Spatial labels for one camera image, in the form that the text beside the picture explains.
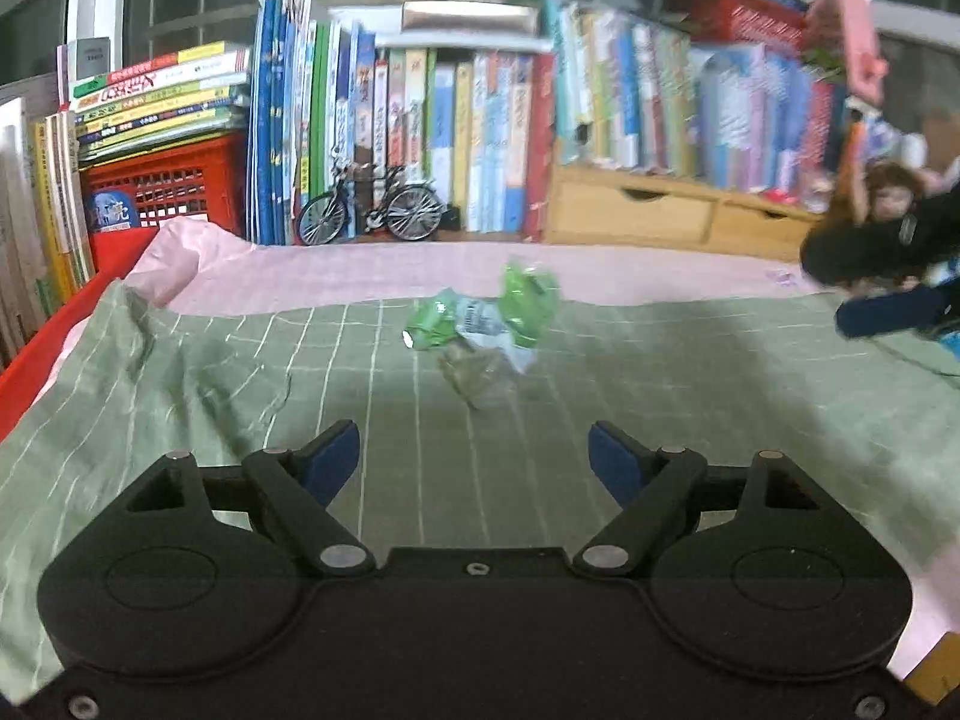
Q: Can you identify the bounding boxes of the row of slanted books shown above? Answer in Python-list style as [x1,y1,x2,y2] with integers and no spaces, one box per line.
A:
[832,97,902,189]

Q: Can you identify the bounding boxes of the pink toy house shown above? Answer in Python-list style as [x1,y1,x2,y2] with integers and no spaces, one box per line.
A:
[805,0,890,107]

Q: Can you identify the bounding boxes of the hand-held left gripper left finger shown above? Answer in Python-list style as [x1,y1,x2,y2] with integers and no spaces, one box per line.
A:
[124,420,377,578]

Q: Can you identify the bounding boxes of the red plastic basket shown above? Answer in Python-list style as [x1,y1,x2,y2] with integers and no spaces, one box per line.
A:
[685,0,815,54]

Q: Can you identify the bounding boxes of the red plastic crate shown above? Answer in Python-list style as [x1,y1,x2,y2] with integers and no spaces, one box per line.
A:
[80,130,253,242]

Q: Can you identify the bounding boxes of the yellow box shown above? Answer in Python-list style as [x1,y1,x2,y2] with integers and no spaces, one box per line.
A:
[907,633,960,707]

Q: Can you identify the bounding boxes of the green plastic wrapper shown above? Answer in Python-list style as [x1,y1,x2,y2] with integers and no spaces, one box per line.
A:
[403,260,563,410]

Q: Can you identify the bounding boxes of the brown-haired doll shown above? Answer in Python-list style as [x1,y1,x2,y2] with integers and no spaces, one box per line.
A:
[828,160,939,295]

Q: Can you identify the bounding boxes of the stack of flat-lying books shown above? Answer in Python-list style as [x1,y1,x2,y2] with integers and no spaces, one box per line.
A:
[68,40,253,167]

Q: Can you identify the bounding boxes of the green checked blanket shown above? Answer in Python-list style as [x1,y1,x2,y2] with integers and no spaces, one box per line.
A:
[0,277,960,692]

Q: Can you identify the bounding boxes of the wooden drawer organiser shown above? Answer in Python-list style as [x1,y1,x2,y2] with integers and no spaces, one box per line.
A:
[543,138,827,264]

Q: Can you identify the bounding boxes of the row of tall thin books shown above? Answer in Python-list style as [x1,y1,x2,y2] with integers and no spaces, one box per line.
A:
[247,0,377,245]

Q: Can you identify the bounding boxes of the grey upright book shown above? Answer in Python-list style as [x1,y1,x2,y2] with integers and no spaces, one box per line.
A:
[58,37,110,103]

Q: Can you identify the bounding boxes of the row of medium upright books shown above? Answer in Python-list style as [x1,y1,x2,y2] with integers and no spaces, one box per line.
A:
[370,44,557,236]

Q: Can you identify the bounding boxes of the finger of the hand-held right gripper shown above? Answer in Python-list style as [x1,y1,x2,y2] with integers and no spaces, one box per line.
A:
[835,281,960,339]

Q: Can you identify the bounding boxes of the long row of colourful books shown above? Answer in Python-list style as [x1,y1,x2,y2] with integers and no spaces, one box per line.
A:
[543,0,849,197]

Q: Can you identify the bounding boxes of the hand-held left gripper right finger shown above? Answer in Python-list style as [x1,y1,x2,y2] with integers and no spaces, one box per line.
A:
[574,420,826,578]

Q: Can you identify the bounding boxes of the model bicycle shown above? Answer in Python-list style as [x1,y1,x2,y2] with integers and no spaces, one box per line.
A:
[295,160,446,248]

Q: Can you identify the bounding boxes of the blue picture card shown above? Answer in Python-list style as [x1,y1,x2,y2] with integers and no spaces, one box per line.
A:
[83,190,140,234]

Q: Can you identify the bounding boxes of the red bed rail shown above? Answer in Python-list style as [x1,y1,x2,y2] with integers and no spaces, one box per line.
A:
[0,228,163,441]

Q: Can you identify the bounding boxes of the white flat book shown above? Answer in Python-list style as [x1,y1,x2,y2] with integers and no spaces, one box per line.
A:
[374,33,557,56]

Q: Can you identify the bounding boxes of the row of pale worn books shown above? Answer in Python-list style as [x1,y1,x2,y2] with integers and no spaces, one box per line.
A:
[0,97,95,370]

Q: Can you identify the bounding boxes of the flat shiny box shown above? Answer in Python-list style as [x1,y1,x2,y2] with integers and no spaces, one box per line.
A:
[400,1,542,38]

